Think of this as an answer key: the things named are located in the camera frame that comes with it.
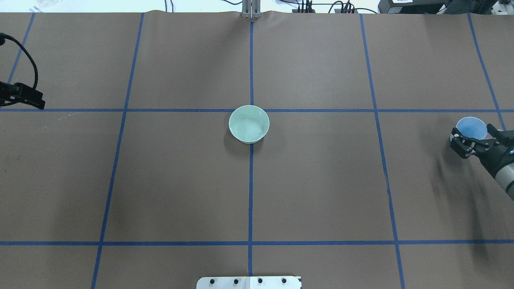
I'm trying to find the black left wrist camera cable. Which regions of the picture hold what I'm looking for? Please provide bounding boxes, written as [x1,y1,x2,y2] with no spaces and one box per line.
[0,33,39,91]

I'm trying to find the aluminium frame post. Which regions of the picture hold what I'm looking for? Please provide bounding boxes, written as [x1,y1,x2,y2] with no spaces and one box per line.
[241,0,262,20]

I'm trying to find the light blue plastic cup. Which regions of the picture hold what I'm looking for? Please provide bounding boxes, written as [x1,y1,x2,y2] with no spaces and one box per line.
[456,116,488,140]

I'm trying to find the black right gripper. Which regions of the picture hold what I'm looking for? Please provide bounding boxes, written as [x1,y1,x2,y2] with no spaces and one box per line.
[450,123,514,178]

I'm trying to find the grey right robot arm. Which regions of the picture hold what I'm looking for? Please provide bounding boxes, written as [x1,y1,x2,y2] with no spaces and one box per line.
[450,118,514,199]

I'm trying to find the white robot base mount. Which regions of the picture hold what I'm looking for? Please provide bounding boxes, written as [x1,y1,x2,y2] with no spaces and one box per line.
[196,276,302,289]

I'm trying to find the brown paper table mat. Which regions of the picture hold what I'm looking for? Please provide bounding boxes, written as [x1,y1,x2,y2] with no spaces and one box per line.
[1,11,513,289]

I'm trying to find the mint green bowl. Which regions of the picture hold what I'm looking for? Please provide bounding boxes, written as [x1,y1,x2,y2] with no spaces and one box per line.
[229,106,270,144]

